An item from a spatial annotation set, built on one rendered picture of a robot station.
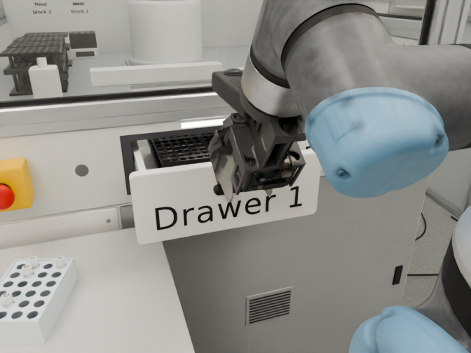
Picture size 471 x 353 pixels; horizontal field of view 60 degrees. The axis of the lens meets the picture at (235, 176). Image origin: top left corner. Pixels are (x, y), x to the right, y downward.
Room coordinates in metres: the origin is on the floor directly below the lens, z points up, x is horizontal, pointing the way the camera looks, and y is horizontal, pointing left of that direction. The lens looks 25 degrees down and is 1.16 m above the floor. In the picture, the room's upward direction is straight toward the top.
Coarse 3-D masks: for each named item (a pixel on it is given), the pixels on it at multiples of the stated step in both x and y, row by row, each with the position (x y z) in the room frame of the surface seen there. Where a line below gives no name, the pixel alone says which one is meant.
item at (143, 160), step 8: (136, 144) 0.70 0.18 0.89; (144, 144) 0.84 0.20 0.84; (136, 152) 0.66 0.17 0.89; (144, 152) 0.81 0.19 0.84; (136, 160) 0.63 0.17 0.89; (144, 160) 0.76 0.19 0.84; (152, 160) 0.76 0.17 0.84; (136, 168) 0.64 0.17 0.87; (144, 168) 0.59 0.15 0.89; (152, 168) 0.72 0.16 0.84
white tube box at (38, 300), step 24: (24, 264) 0.48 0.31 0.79; (48, 264) 0.48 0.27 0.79; (72, 264) 0.48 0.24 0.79; (0, 288) 0.42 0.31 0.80; (24, 288) 0.42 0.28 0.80; (48, 288) 0.42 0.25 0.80; (72, 288) 0.46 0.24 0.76; (0, 312) 0.38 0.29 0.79; (24, 312) 0.38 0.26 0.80; (48, 312) 0.39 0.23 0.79; (0, 336) 0.36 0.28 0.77; (24, 336) 0.36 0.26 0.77
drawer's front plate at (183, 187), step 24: (168, 168) 0.52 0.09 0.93; (192, 168) 0.52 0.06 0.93; (312, 168) 0.57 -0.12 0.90; (144, 192) 0.49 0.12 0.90; (168, 192) 0.50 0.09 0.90; (192, 192) 0.51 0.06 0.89; (264, 192) 0.55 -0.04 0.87; (288, 192) 0.56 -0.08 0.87; (312, 192) 0.58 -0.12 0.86; (144, 216) 0.49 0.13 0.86; (168, 216) 0.50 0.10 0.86; (192, 216) 0.51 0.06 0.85; (216, 216) 0.53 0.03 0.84; (240, 216) 0.54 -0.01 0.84; (264, 216) 0.55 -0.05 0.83; (288, 216) 0.56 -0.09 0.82; (144, 240) 0.49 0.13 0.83
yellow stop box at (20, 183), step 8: (0, 160) 0.58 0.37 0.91; (8, 160) 0.58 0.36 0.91; (16, 160) 0.58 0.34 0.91; (24, 160) 0.59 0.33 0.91; (0, 168) 0.56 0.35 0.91; (8, 168) 0.56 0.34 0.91; (16, 168) 0.56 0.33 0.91; (24, 168) 0.57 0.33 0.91; (0, 176) 0.55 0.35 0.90; (8, 176) 0.55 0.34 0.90; (16, 176) 0.56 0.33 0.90; (24, 176) 0.56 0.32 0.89; (8, 184) 0.55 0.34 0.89; (16, 184) 0.56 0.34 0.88; (24, 184) 0.56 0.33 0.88; (16, 192) 0.55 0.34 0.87; (24, 192) 0.56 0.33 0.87; (32, 192) 0.59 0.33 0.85; (16, 200) 0.55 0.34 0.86; (24, 200) 0.56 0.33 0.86; (32, 200) 0.57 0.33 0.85; (8, 208) 0.55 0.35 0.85; (16, 208) 0.55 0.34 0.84; (24, 208) 0.56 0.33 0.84
